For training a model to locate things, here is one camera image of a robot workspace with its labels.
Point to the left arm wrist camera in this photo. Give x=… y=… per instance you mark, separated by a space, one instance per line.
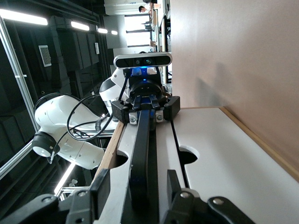
x=123 y=61

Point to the short ceiling light bar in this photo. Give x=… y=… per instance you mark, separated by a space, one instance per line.
x=80 y=25

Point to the aluminium cage frame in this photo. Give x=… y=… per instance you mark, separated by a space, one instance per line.
x=22 y=81

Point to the long ceiling light bar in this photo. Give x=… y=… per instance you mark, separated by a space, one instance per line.
x=23 y=17

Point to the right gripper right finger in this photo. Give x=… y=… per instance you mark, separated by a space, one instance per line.
x=191 y=210

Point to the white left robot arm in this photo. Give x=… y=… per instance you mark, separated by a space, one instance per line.
x=77 y=151

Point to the light wooden drawer cabinet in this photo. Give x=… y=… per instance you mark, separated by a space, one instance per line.
x=109 y=149

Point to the brown table cover sheet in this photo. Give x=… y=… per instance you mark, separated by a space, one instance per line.
x=233 y=46

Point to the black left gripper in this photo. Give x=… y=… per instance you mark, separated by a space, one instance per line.
x=146 y=88

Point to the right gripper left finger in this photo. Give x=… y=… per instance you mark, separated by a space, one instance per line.
x=58 y=210

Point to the white vent grille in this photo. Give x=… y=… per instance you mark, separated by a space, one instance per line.
x=45 y=56

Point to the seated dark-haired person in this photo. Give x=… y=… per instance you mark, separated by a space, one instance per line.
x=143 y=9

